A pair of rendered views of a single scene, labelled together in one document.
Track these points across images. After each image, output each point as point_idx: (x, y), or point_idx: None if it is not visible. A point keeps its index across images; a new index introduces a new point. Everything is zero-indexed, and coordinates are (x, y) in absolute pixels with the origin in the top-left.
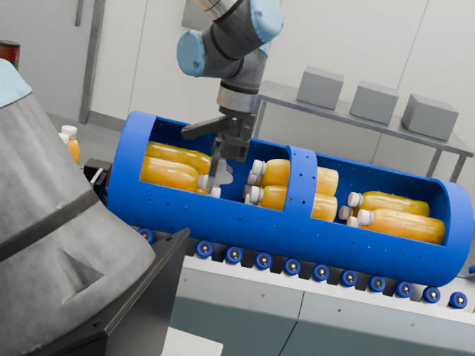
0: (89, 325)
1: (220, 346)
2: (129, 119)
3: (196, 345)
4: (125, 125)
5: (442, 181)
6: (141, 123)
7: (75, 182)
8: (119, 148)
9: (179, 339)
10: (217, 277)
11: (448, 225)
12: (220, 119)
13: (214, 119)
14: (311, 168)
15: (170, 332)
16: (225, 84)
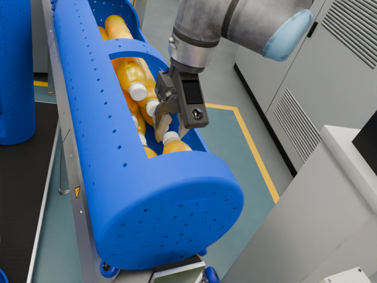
0: None
1: (326, 125)
2: (217, 175)
3: (335, 132)
4: (228, 180)
5: None
6: (215, 163)
7: None
8: (242, 191)
9: (339, 137)
10: None
11: (104, 14)
12: (194, 78)
13: (185, 85)
14: (155, 50)
15: (339, 141)
16: (218, 41)
